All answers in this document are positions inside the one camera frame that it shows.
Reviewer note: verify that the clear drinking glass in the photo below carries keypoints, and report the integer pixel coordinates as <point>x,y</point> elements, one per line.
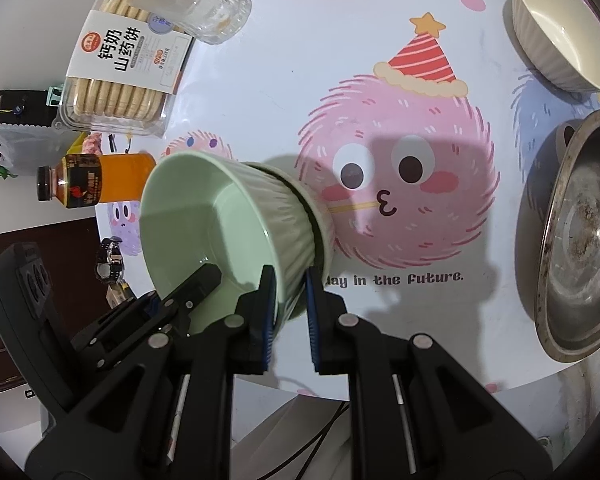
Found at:
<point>209,21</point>

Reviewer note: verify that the large steel bowl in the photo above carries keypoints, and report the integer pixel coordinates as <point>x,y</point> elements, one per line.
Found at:
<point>567,301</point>

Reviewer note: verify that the orange drink bottle front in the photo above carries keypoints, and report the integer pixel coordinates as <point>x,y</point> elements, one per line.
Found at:
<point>83,180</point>

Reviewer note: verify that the small pink candy packet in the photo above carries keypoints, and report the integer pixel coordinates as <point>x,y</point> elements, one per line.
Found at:
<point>92,144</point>

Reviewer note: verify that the green ceramic bowl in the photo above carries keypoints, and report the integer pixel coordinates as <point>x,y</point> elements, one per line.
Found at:
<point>322,225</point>
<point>200,208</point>

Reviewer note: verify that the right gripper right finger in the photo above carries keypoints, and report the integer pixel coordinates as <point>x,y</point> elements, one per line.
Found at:
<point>416,413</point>

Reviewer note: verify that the cream ceramic bowl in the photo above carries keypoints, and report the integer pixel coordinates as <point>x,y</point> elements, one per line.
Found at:
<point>561,38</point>

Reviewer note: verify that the black wristwatch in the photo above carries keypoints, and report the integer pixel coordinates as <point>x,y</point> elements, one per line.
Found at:
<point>109,262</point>

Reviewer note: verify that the biscuit box clear plastic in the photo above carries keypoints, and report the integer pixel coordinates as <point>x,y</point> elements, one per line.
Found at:
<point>124,71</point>

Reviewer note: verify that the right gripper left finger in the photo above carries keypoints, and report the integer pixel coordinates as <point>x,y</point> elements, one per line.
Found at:
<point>164,411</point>

